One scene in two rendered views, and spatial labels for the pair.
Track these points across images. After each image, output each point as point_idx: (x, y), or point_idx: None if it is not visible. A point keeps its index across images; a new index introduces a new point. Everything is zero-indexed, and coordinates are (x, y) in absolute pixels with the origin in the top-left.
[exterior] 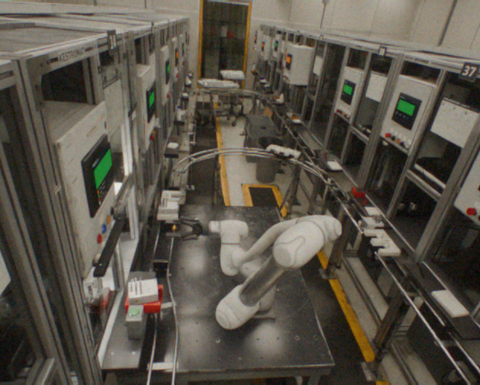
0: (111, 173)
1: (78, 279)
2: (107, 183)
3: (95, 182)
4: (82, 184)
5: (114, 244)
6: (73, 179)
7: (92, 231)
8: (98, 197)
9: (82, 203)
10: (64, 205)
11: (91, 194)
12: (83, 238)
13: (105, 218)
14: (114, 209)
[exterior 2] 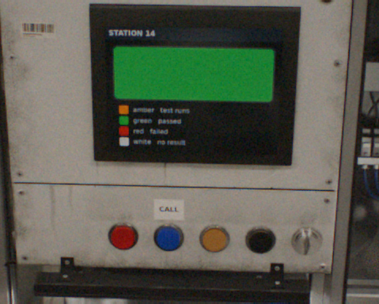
0: (259, 122)
1: None
2: (203, 127)
3: (110, 77)
4: (76, 57)
5: (148, 287)
6: (32, 23)
7: (96, 195)
8: (121, 123)
9: (62, 99)
10: None
11: (96, 98)
12: (35, 173)
13: (203, 229)
14: (263, 240)
